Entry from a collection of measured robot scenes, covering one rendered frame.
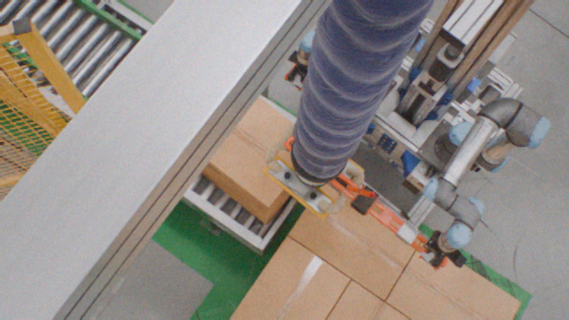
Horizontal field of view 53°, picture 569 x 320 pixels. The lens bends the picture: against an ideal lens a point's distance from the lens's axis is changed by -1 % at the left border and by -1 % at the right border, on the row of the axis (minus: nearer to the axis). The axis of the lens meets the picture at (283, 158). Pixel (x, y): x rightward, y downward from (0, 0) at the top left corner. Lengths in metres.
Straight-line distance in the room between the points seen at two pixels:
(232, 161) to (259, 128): 0.21
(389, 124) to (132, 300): 1.82
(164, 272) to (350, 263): 1.17
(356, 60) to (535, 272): 2.82
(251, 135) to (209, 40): 2.21
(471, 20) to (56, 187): 1.54
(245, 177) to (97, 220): 2.20
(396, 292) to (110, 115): 2.65
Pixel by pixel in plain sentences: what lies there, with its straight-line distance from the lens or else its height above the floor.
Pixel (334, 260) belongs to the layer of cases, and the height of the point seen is 0.54.
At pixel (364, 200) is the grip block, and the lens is 2.37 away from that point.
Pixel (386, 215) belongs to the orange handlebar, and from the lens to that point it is 2.38.
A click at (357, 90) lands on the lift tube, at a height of 2.21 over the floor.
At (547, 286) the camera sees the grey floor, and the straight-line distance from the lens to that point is 3.98.
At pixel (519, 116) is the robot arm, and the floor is 1.68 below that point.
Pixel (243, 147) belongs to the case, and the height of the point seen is 0.95.
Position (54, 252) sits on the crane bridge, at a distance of 0.51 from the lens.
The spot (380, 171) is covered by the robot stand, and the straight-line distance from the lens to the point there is 3.55.
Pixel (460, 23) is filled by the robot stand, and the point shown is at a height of 2.03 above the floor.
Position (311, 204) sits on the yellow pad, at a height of 1.15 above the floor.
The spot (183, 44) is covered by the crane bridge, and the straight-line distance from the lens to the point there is 0.55.
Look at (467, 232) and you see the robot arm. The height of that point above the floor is 1.61.
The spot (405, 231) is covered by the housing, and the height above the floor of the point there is 1.27.
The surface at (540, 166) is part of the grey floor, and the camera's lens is 4.15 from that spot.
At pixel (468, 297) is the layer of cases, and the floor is 0.54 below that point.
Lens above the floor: 3.53
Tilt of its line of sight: 72 degrees down
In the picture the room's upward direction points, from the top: 9 degrees clockwise
